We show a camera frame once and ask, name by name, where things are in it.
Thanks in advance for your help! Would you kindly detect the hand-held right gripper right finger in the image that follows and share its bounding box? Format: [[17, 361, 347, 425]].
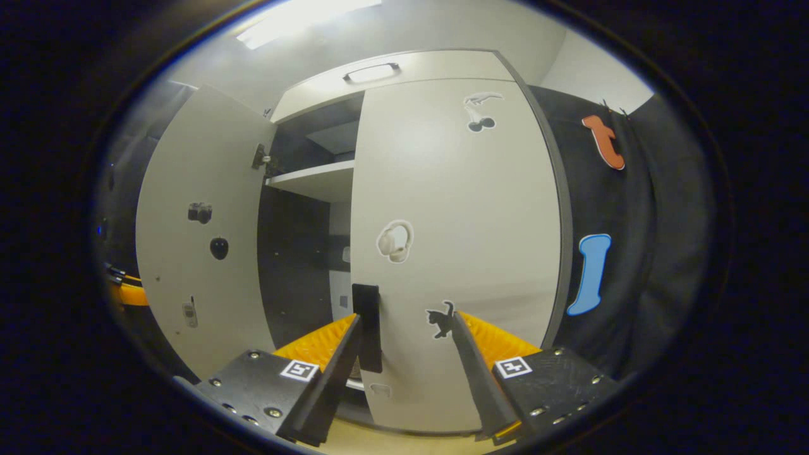
[[451, 311, 620, 446]]

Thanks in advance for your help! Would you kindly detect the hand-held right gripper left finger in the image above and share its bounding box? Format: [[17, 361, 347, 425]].
[[193, 314, 362, 447]]

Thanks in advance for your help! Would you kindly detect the white shoe cabinet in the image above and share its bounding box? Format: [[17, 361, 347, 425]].
[[256, 47, 573, 437]]

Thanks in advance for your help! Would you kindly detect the white cabinet door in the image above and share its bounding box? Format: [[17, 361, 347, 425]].
[[135, 84, 279, 383], [350, 77, 563, 435]]

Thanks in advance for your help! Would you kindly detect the metal door hinge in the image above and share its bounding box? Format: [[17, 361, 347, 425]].
[[252, 144, 279, 176]]

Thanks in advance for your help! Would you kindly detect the white cabinet shelf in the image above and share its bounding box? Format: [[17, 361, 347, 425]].
[[265, 160, 356, 203]]

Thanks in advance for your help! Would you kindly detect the white cabinet drawer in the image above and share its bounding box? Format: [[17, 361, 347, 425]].
[[271, 49, 516, 124]]

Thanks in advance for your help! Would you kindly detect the black backdrop cloth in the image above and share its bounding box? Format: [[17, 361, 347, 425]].
[[528, 85, 718, 380], [95, 79, 198, 272]]

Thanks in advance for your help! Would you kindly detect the black door handle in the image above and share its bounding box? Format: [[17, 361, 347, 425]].
[[352, 284, 384, 373]]

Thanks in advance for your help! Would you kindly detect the metal drawer handle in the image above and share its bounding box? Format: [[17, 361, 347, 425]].
[[343, 62, 401, 85]]

